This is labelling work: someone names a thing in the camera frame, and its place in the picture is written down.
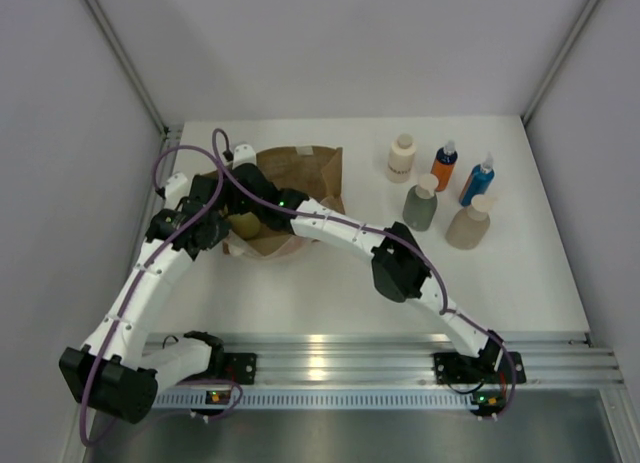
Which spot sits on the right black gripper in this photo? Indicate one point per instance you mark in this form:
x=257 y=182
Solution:
x=232 y=203

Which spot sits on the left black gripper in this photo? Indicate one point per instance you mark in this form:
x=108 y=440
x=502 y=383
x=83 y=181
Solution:
x=223 y=232

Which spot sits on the yellow-green squeeze bottle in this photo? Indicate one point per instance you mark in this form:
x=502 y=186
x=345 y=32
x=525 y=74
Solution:
x=246 y=226

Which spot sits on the burlap canvas tote bag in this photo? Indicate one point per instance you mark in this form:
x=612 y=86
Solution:
x=315 y=170

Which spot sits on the white round cap bottle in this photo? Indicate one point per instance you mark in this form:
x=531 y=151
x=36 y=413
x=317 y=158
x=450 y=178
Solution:
x=401 y=158

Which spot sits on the grey-green pump bottle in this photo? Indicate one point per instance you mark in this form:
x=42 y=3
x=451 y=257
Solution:
x=421 y=203

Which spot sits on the blue orange spray bottle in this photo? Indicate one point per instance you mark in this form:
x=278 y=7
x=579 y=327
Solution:
x=444 y=163

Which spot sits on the beige pump bottle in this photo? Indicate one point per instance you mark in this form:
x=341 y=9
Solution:
x=471 y=223

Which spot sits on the dark blue spray bottle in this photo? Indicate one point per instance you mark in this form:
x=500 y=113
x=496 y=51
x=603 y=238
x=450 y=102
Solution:
x=478 y=181

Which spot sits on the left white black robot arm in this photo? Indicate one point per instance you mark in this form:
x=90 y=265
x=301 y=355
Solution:
x=110 y=373

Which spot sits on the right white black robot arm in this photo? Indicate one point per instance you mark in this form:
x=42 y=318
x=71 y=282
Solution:
x=401 y=272

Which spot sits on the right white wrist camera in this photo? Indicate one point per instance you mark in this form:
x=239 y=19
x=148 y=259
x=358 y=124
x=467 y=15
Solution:
x=240 y=154

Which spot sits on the slotted cable duct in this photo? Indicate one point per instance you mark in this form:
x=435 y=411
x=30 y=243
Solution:
x=265 y=399

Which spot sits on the left aluminium frame post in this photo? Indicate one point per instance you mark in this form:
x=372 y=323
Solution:
x=109 y=34

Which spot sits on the aluminium frame post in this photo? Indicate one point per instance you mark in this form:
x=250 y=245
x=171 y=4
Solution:
x=109 y=34
x=560 y=57

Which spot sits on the aluminium mounting rail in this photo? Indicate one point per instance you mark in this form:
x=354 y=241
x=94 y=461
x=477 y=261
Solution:
x=405 y=361

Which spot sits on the right aluminium frame post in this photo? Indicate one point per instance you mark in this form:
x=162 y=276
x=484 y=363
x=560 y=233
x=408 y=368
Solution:
x=560 y=57

